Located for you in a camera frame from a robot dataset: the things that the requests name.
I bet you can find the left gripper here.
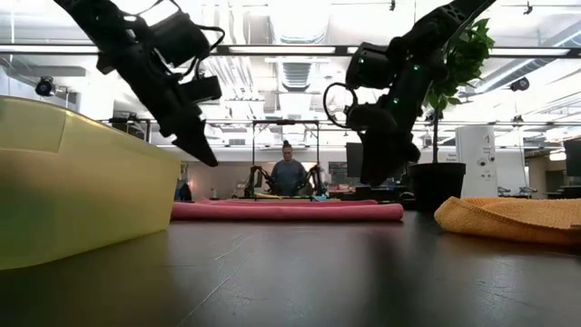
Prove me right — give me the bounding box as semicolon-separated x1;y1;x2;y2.
96;42;221;169

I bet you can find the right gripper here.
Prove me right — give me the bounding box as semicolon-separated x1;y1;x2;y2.
357;62;438;187

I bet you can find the pink microfiber towel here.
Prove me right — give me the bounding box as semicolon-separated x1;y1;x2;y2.
171;197;405;223

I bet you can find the green plastic bin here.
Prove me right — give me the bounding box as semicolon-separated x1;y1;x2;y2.
0;94;182;272

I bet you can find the orange microfiber towel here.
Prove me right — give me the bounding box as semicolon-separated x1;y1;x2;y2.
434;195;581;247

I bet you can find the black computer monitor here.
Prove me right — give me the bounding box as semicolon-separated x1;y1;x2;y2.
562;137;581;177
345;142;365;179

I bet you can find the black plant pot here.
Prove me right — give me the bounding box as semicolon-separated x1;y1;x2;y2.
407;161;468;213

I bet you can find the white cylindrical appliance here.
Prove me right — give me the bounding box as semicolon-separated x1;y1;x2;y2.
455;124;499;199

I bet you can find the person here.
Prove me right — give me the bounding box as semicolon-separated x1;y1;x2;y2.
270;139;310;198

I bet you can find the green leafy plant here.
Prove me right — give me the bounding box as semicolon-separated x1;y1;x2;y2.
421;17;496;164

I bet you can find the long overhead light bar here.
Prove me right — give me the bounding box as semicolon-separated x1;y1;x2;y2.
0;44;581;59

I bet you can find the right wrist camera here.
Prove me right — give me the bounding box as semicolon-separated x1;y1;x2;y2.
343;103;399;133

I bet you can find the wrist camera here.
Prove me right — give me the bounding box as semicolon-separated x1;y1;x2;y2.
343;103;399;133
179;75;224;105

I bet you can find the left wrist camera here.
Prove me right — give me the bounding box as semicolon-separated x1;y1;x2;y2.
179;75;224;105

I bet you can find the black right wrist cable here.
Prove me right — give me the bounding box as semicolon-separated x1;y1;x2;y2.
322;82;360;131

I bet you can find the black background frame stand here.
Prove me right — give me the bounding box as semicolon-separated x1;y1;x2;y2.
251;118;321;201

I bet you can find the black ceiling camera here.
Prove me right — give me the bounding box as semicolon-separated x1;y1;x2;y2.
508;75;531;93
34;76;56;98

